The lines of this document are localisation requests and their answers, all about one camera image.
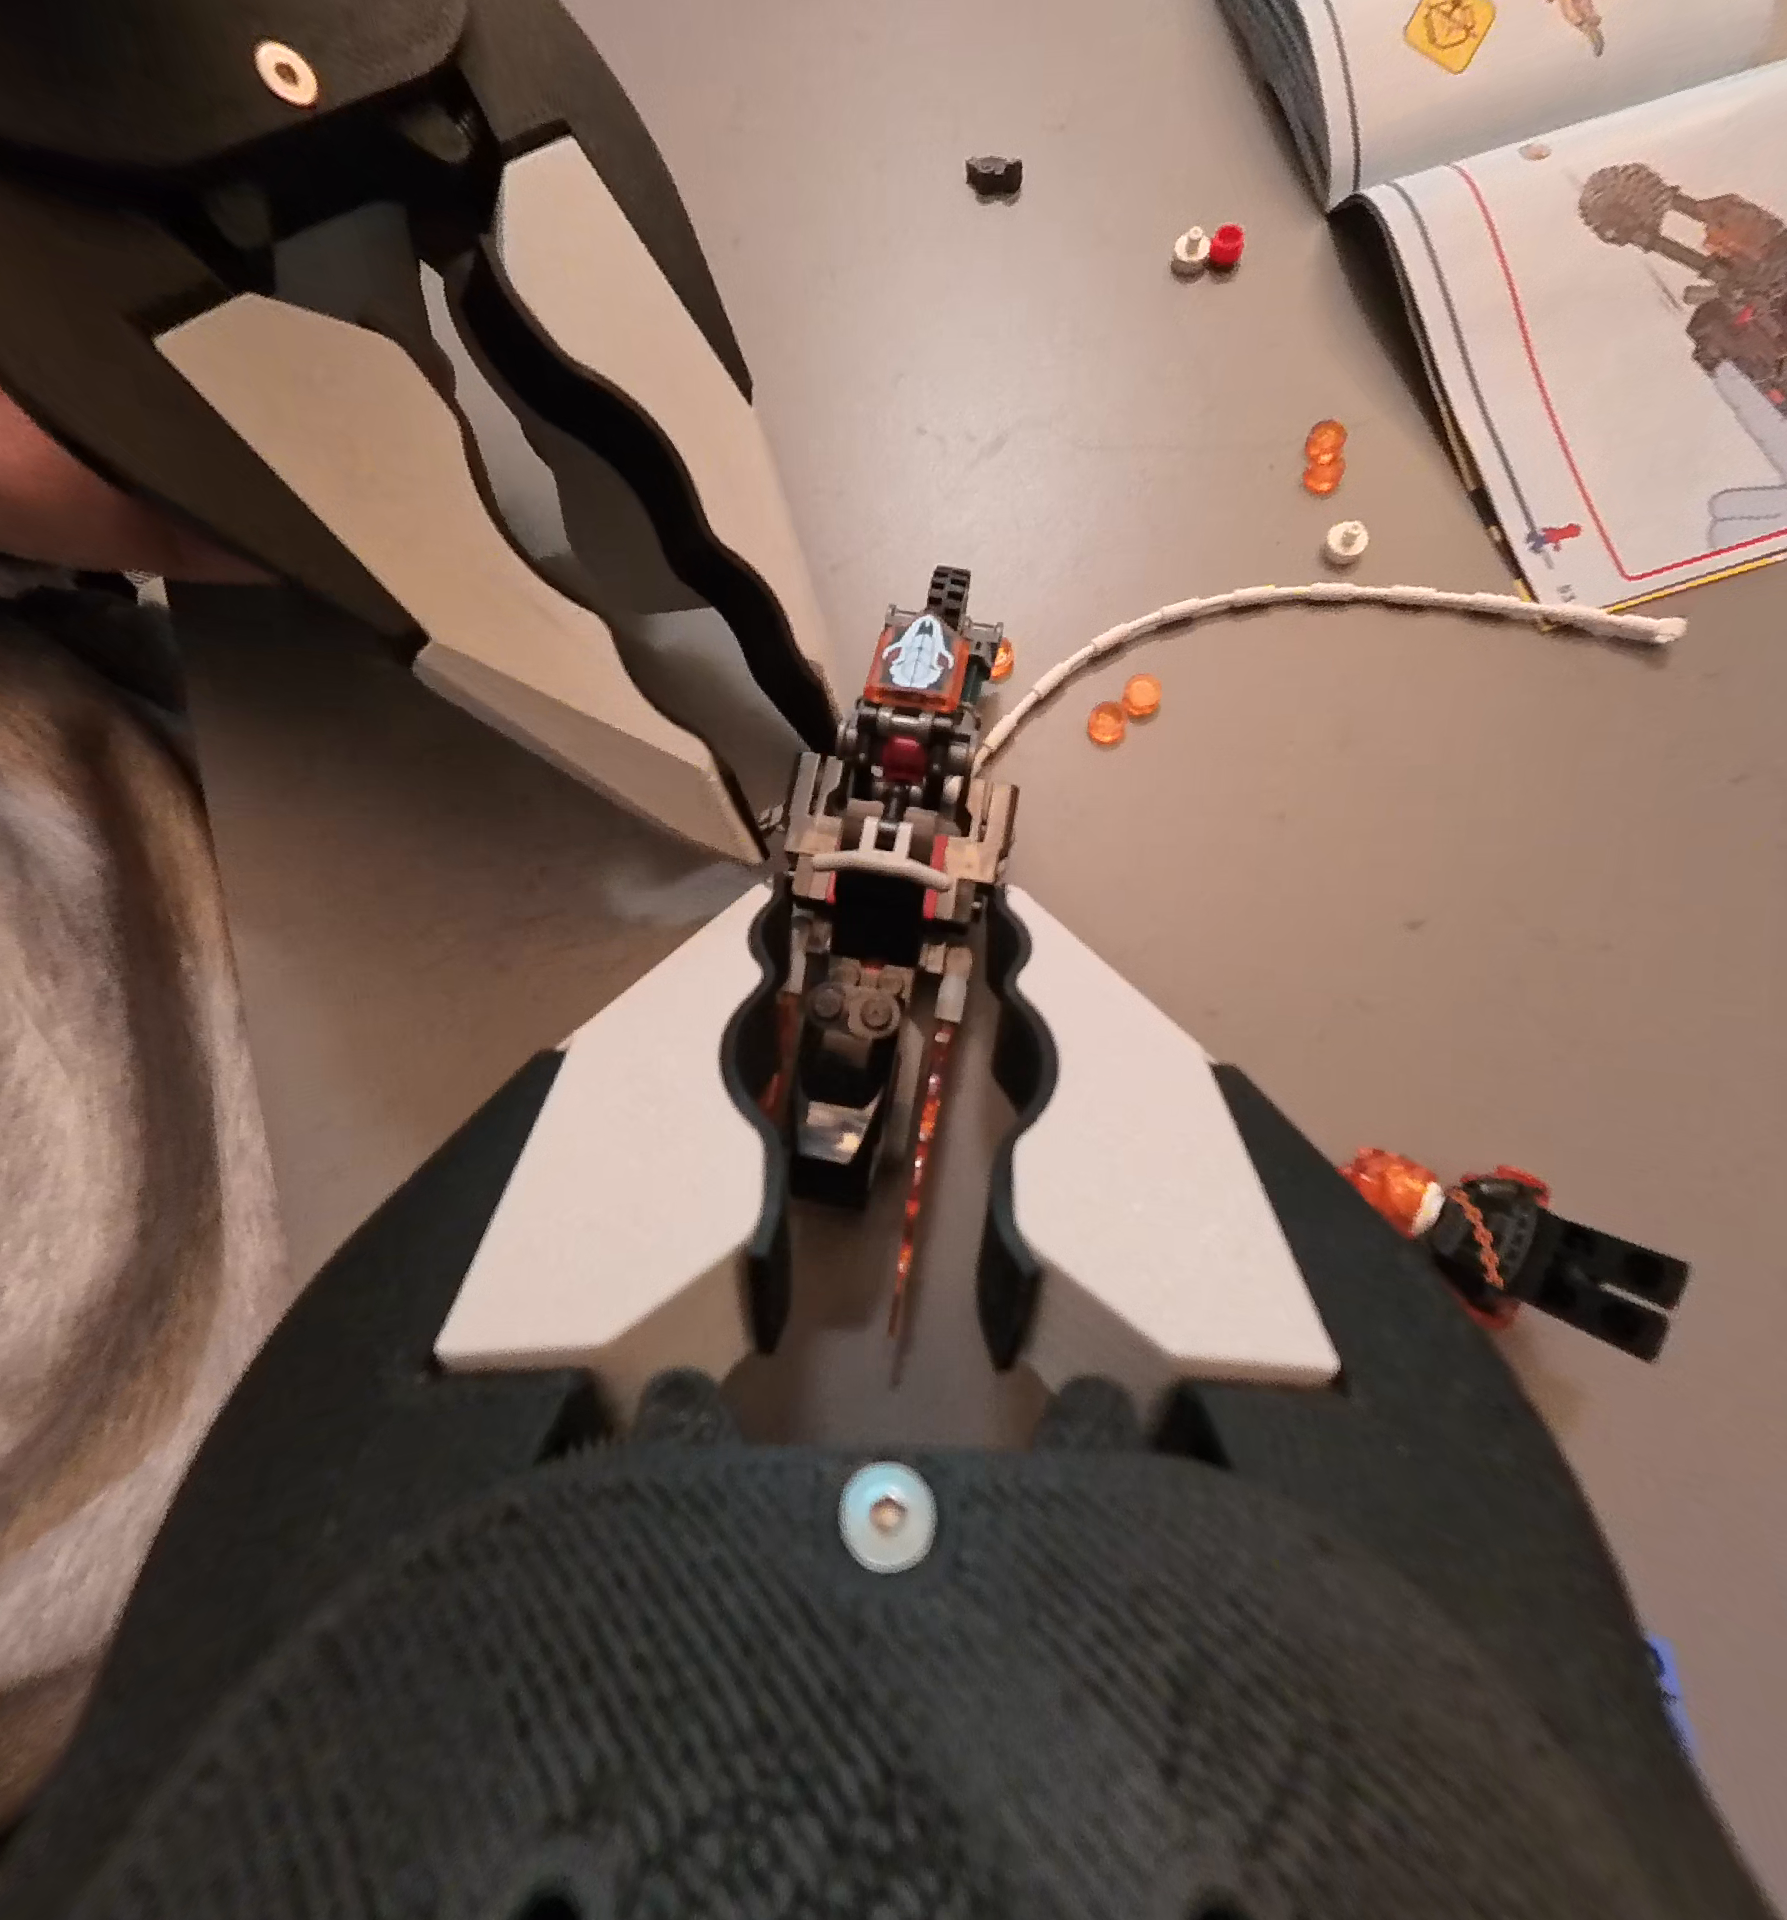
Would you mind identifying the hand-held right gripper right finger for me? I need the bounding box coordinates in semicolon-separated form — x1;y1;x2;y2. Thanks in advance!
982;885;1345;1388

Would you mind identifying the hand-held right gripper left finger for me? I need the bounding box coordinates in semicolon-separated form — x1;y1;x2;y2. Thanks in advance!
433;885;804;1375

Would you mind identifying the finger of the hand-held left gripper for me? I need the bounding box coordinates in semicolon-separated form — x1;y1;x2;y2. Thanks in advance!
155;270;783;869
450;132;850;746

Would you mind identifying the black lego motorcycle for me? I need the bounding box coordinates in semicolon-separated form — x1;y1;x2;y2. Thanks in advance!
765;562;1020;1382

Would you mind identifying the person's left forearm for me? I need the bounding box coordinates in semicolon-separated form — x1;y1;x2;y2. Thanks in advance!
0;283;285;591

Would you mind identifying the black flame-head lego minifigure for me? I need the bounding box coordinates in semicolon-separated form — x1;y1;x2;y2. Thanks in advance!
1342;1145;1690;1358

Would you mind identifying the lego instruction booklet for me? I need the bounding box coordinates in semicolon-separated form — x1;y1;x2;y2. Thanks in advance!
1220;0;1787;618

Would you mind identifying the white lego chain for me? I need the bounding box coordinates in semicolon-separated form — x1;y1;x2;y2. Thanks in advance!
975;582;1686;788

